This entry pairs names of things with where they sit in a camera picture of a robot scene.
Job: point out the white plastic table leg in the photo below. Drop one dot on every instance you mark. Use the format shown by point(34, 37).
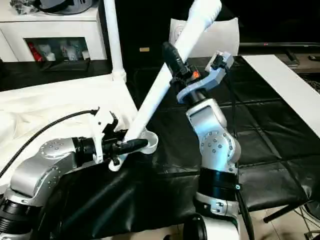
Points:
point(160, 85)
point(114, 40)

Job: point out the white plastic table top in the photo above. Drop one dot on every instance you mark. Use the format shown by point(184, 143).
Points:
point(55, 100)

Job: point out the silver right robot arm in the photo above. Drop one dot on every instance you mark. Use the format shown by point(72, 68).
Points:
point(215, 145)

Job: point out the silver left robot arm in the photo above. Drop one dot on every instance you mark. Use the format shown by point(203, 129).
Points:
point(40, 175)

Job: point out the small tan label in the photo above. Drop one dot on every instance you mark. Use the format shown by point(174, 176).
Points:
point(144, 49)

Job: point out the white cushion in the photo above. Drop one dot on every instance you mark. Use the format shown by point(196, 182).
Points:
point(220, 40)

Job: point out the black work mat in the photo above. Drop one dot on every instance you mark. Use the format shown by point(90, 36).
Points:
point(260, 135)

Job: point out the white flat board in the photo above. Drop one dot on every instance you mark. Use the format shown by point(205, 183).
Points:
point(285, 85)

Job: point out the red bottle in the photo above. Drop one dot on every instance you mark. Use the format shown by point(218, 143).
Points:
point(32, 51)

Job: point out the white cabinet with glass doors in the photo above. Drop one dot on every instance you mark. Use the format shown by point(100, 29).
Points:
point(50, 32)

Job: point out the black flat device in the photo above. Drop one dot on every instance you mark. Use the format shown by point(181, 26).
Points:
point(313, 58)

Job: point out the grey clutter on cabinet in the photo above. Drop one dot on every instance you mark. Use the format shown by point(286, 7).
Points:
point(50, 5)

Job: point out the black metal stand leg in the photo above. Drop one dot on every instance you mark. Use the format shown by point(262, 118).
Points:
point(290, 210)

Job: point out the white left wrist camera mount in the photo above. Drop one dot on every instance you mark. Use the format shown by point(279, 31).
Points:
point(104, 130)

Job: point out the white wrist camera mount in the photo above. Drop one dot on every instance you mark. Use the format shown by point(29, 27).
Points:
point(104, 130)
point(210, 75)

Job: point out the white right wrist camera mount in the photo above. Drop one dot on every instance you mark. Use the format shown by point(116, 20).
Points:
point(210, 75)

